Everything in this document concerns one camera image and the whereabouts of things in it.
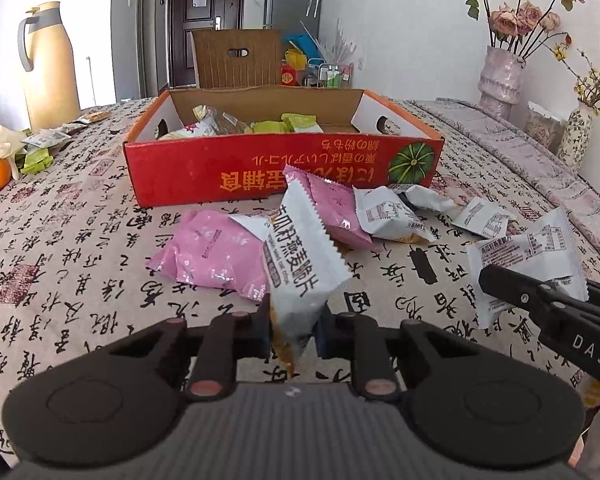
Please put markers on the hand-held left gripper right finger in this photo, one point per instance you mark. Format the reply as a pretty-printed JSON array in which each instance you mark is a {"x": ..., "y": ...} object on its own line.
[{"x": 367, "y": 350}]

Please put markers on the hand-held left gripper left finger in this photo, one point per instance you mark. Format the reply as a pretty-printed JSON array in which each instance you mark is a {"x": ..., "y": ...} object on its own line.
[{"x": 215, "y": 350}]

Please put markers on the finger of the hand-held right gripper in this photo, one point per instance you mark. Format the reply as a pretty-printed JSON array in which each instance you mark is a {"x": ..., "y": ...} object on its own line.
[{"x": 510, "y": 285}]

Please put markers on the white large-lettered snack packet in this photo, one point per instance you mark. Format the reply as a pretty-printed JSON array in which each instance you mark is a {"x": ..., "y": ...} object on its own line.
[{"x": 300, "y": 260}]

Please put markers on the red cardboard box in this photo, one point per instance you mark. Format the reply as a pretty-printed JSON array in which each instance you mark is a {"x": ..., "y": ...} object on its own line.
[{"x": 205, "y": 175}]

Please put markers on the yellow-green snack packet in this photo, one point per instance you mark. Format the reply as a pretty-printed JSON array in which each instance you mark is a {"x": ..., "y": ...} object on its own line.
[
  {"x": 300, "y": 124},
  {"x": 36, "y": 163},
  {"x": 267, "y": 127}
]

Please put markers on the large cracker packet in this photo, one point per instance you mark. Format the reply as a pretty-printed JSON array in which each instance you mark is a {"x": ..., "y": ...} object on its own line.
[{"x": 225, "y": 120}]

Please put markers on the pink patterned cloth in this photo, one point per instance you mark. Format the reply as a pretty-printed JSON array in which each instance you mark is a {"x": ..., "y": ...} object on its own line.
[{"x": 520, "y": 160}]

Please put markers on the glass jar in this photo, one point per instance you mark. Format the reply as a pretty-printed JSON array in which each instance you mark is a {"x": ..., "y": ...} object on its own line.
[{"x": 542, "y": 130}]

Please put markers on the slim floral vase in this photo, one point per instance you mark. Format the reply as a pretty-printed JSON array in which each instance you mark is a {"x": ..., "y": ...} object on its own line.
[{"x": 575, "y": 137}]

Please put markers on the pink textured vase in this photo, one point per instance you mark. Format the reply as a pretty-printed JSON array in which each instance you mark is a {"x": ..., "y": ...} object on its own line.
[{"x": 500, "y": 85}]

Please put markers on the pale snack packet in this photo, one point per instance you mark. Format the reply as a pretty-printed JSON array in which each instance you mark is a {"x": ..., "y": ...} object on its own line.
[{"x": 190, "y": 132}]

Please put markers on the yellow flower branches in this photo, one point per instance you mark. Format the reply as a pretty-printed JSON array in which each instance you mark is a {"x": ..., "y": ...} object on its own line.
[{"x": 597, "y": 77}]

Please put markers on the orange snack packet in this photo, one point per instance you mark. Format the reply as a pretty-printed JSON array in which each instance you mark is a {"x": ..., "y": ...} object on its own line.
[{"x": 96, "y": 117}]

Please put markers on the dried rose bouquet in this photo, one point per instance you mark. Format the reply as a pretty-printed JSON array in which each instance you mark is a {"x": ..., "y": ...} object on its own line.
[{"x": 522, "y": 15}]

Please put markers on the wooden chair back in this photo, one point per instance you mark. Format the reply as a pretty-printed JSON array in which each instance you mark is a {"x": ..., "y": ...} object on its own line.
[{"x": 215, "y": 70}]

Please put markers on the red and yellow bag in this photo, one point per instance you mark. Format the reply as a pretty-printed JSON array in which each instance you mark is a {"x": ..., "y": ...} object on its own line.
[{"x": 292, "y": 71}]

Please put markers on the pale feathery decoration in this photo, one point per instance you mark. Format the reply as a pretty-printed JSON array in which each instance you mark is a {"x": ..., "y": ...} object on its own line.
[{"x": 337, "y": 42}]

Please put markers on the dark brown door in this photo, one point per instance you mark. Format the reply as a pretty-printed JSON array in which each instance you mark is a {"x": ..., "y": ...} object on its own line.
[{"x": 200, "y": 45}]

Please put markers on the blue dustpan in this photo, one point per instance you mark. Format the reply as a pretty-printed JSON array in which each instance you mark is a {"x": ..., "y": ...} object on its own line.
[{"x": 300, "y": 44}]

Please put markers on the yellow thermos jug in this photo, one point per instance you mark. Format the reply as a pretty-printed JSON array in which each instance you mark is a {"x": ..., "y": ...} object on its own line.
[{"x": 52, "y": 75}]

